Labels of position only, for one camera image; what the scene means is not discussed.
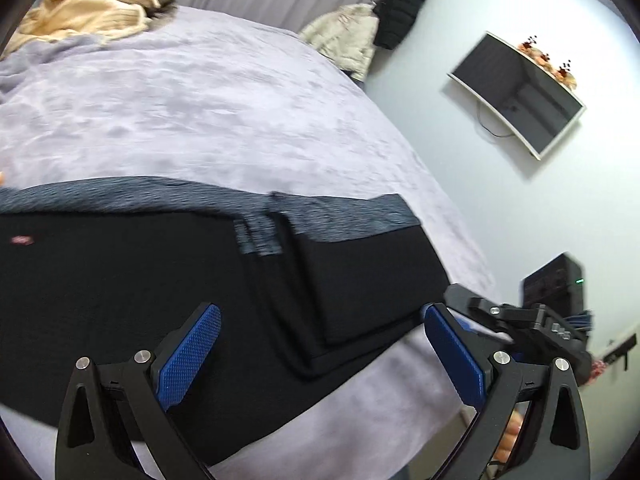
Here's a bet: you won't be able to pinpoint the black grey pants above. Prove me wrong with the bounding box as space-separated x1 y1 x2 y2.
1 177 449 465

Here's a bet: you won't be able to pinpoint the black electronics box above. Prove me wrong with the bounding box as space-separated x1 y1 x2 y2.
521 252 585 318

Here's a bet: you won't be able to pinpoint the flower decoration on television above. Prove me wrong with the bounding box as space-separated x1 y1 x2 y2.
516 35 577 91

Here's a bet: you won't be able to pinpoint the lavender plush bed blanket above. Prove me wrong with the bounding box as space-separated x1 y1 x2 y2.
1 8 494 479

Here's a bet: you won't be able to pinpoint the beige puffer jacket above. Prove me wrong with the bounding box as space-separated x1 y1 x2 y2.
298 3 378 82

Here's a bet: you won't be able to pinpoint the black hanging jacket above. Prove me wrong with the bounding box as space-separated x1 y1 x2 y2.
373 0 426 51

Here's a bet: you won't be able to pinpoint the yellow ribbed garment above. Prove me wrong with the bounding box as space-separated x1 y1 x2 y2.
1 0 177 58

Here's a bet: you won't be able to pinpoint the wall mounted television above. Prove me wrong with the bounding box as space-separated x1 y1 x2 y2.
449 32 586 160

